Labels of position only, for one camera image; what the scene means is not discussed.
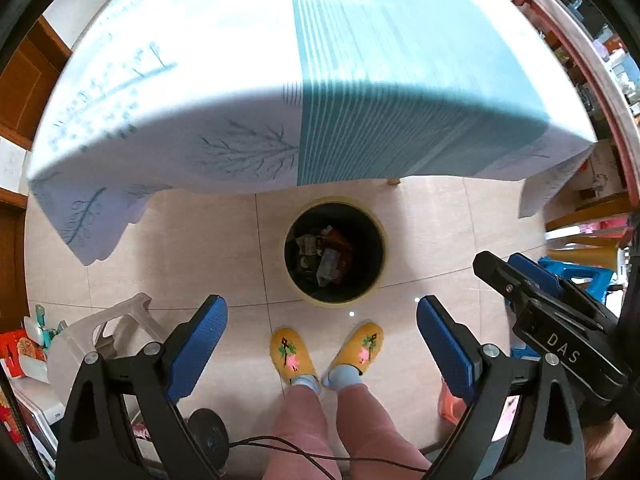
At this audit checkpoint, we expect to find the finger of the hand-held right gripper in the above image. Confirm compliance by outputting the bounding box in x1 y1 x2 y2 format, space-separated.
507 254 570 295
472 251 540 322

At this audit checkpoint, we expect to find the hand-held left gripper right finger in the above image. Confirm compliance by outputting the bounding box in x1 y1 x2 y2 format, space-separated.
416 295 587 480

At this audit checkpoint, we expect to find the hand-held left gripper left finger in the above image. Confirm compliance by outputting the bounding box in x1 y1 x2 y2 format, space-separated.
54 294 229 480

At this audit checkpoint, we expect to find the black round bin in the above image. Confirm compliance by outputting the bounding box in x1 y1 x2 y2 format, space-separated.
283 196 388 307

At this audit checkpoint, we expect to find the brown paper packet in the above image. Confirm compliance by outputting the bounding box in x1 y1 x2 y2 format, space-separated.
295 232 323 257

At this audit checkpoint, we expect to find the person's right hand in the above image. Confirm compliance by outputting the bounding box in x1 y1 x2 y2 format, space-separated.
581 411 634 472

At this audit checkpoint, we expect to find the blue plastic stool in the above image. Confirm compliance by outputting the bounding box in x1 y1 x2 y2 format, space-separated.
539 255 619 312

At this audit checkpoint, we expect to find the red plastic stool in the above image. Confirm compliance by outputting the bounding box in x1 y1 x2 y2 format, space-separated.
438 380 474 427

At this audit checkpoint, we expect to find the white plastic stool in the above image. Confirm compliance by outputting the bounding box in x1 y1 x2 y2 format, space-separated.
47 292 168 411

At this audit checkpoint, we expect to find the black round disc device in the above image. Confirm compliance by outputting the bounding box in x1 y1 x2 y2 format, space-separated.
189 407 231 464

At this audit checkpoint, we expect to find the yellow embroidered slipper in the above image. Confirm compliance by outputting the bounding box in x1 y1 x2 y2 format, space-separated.
327 322 385 387
270 326 319 387

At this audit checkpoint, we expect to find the person's right leg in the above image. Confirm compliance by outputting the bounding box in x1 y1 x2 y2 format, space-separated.
324 364 432 480

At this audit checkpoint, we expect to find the person's leg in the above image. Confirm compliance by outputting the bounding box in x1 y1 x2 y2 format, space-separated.
262 374 344 480
324 364 432 480

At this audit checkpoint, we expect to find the person's left leg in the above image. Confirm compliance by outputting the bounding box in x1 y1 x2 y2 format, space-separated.
262 374 344 480

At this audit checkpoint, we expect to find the white teal plastic bottle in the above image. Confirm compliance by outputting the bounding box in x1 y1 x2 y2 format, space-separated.
22 304 67 349

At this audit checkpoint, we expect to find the red printed packet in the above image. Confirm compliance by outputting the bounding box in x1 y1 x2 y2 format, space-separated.
0 330 47 379

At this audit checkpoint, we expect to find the pink counter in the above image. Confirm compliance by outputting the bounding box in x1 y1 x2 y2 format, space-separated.
510 0 640 161

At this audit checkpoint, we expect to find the tree print teal tablecloth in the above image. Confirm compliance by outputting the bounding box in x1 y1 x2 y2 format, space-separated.
27 0 598 267

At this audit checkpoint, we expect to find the plain brown wooden door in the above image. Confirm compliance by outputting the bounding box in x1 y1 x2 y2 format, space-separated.
0 15 72 153

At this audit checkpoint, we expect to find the black cable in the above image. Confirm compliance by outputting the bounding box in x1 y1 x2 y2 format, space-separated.
220 435 432 480

